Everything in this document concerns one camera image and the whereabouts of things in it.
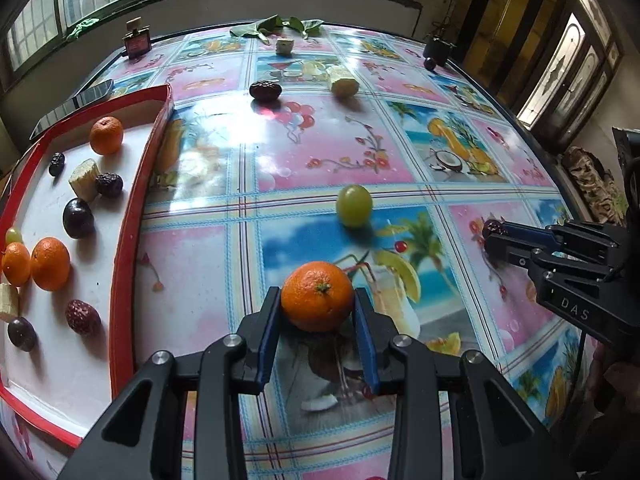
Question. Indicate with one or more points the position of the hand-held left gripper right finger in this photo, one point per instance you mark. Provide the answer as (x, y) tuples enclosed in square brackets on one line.
[(367, 350)]

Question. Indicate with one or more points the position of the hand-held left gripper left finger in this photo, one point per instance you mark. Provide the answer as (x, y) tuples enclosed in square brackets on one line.
[(265, 345)]

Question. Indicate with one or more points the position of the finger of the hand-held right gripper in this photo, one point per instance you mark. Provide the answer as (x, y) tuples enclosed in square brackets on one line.
[(525, 234), (510, 252)]

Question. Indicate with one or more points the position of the wrinkled red date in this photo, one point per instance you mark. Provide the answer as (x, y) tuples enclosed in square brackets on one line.
[(82, 316), (110, 185), (491, 227), (265, 91)]

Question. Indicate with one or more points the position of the orange mandarin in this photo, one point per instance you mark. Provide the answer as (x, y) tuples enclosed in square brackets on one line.
[(16, 263), (50, 263), (106, 135), (316, 296)]

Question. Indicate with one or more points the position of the red-rimmed white tray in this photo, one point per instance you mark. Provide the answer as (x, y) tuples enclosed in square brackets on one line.
[(75, 385)]

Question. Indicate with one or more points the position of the green grape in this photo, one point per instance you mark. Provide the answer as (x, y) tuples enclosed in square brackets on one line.
[(13, 235), (354, 205)]

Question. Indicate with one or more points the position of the person's right hand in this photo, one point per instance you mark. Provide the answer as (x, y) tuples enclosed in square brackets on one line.
[(617, 375)]

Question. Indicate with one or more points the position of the glass-panelled door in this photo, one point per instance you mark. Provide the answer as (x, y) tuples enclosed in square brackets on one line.
[(575, 70)]

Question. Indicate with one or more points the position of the small dark cherry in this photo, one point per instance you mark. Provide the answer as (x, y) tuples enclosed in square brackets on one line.
[(430, 63)]

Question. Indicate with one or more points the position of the black metal cylinder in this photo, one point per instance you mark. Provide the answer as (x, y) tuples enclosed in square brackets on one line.
[(437, 48)]

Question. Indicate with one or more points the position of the yellow wooden panel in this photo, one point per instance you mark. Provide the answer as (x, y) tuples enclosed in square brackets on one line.
[(500, 10)]

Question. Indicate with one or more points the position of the large pale banana piece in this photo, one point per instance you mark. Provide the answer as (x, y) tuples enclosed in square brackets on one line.
[(344, 82)]

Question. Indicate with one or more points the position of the small pale banana piece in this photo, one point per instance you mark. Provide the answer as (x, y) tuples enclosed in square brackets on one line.
[(285, 45)]

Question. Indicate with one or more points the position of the green leaf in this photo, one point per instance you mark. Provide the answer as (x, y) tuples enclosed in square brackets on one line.
[(307, 25), (262, 27)]

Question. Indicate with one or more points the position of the black smartphone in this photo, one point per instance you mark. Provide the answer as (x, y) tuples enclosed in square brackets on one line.
[(75, 105)]

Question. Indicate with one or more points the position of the pink perfume bottle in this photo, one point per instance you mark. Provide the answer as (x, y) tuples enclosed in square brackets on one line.
[(136, 41)]

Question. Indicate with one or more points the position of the green cloth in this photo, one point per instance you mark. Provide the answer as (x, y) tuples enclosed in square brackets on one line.
[(82, 27)]

